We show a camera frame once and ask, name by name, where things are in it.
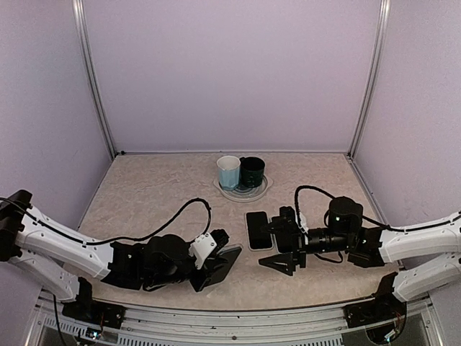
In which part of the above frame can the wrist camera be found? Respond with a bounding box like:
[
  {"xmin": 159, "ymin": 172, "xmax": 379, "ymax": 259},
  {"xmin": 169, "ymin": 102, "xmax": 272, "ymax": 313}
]
[
  {"xmin": 279, "ymin": 206, "xmax": 308, "ymax": 233},
  {"xmin": 189, "ymin": 229, "xmax": 229, "ymax": 270}
]

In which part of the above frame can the aluminium corner post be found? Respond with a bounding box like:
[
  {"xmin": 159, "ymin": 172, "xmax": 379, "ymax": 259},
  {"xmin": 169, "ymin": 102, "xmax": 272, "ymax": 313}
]
[
  {"xmin": 72, "ymin": 0, "xmax": 117, "ymax": 160},
  {"xmin": 347, "ymin": 0, "xmax": 391, "ymax": 161}
]

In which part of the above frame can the clear round plate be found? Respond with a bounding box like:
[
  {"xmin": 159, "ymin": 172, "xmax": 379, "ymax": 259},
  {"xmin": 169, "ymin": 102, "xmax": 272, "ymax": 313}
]
[{"xmin": 213, "ymin": 175, "xmax": 273, "ymax": 203}]

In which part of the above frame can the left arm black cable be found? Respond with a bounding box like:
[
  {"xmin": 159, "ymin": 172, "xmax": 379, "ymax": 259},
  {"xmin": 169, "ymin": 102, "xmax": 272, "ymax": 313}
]
[{"xmin": 0, "ymin": 197, "xmax": 213, "ymax": 246}]

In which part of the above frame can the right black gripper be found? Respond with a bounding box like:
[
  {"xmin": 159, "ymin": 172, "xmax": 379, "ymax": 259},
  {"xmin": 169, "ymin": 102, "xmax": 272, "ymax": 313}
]
[{"xmin": 259, "ymin": 216, "xmax": 354, "ymax": 276}]

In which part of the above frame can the right aluminium corner post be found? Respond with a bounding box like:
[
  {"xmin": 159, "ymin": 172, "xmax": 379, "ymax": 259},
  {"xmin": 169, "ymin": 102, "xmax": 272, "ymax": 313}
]
[{"xmin": 347, "ymin": 0, "xmax": 391, "ymax": 161}]

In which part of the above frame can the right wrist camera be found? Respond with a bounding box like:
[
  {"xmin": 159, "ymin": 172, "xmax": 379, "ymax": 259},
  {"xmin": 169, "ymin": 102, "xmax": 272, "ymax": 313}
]
[{"xmin": 279, "ymin": 206, "xmax": 308, "ymax": 233}]

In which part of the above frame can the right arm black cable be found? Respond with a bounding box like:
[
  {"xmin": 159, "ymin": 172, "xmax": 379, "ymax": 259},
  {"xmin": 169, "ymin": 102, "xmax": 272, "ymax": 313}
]
[{"xmin": 293, "ymin": 185, "xmax": 461, "ymax": 231}]

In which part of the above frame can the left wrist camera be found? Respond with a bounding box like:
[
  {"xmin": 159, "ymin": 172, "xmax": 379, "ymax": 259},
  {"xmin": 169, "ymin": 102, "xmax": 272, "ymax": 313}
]
[{"xmin": 189, "ymin": 229, "xmax": 229, "ymax": 270}]

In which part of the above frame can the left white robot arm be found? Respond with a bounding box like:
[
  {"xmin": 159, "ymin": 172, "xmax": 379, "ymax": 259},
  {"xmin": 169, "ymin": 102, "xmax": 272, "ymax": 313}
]
[{"xmin": 1, "ymin": 190, "xmax": 229, "ymax": 321}]

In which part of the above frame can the aluminium front rail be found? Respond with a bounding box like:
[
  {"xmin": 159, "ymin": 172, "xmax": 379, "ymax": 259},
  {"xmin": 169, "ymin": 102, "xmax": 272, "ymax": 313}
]
[{"xmin": 24, "ymin": 286, "xmax": 444, "ymax": 346}]

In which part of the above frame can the light blue white mug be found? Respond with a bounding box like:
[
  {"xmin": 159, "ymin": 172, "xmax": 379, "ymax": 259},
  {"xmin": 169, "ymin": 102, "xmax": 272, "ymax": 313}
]
[{"xmin": 216, "ymin": 156, "xmax": 241, "ymax": 190}]

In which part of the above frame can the dark green mug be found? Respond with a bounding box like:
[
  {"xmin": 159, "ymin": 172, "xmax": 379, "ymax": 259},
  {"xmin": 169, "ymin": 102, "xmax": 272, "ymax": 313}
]
[{"xmin": 240, "ymin": 156, "xmax": 266, "ymax": 188}]

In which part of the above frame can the left aluminium corner post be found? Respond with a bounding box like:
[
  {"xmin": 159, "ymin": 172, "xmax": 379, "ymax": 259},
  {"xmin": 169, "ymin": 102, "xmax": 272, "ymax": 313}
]
[{"xmin": 72, "ymin": 0, "xmax": 117, "ymax": 160}]

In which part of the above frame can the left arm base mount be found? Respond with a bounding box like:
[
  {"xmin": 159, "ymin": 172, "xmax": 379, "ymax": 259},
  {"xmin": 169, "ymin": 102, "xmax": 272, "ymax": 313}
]
[{"xmin": 62, "ymin": 301, "xmax": 126, "ymax": 329}]

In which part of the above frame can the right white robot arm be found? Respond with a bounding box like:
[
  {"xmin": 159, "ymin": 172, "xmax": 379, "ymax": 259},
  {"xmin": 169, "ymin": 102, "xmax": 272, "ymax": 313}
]
[{"xmin": 259, "ymin": 196, "xmax": 460, "ymax": 320}]

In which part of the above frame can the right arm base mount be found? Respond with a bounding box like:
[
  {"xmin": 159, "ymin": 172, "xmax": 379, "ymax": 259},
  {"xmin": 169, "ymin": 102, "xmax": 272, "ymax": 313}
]
[{"xmin": 344, "ymin": 293, "xmax": 407, "ymax": 328}]

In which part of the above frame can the clear magsafe phone case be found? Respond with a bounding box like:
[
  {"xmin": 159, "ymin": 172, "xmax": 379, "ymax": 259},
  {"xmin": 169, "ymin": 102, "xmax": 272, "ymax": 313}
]
[{"xmin": 207, "ymin": 244, "xmax": 243, "ymax": 288}]

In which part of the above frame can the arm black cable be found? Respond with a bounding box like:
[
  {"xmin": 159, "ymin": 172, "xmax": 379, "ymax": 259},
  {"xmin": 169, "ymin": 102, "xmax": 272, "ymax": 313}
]
[
  {"xmin": 293, "ymin": 185, "xmax": 461, "ymax": 231},
  {"xmin": 0, "ymin": 197, "xmax": 213, "ymax": 246}
]

